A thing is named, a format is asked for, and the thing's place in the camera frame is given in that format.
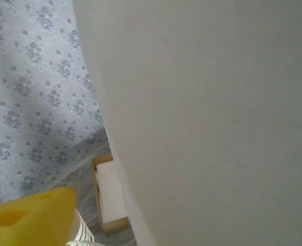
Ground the brown cardboard napkin box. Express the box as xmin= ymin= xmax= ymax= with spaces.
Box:
xmin=91 ymin=153 xmax=130 ymax=235

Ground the stack of white paper cups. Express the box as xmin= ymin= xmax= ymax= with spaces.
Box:
xmin=66 ymin=207 xmax=96 ymax=246

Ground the white paper bag blue deer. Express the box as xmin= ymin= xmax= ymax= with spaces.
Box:
xmin=72 ymin=0 xmax=302 ymax=246

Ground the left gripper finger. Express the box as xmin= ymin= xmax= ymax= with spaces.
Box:
xmin=0 ymin=186 xmax=77 ymax=246

